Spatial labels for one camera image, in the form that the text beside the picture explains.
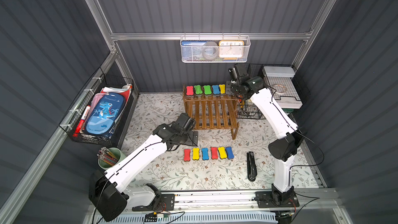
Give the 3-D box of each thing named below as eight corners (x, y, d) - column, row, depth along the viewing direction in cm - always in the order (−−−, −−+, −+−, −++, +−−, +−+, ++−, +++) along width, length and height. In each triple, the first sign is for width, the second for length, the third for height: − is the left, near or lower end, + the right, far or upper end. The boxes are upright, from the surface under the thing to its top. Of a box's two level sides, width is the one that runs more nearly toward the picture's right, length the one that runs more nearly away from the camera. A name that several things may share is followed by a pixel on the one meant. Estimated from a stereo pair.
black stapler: (248, 181, 82) (250, 178, 78) (243, 154, 91) (245, 151, 87) (256, 181, 81) (259, 178, 78) (251, 154, 91) (253, 151, 87)
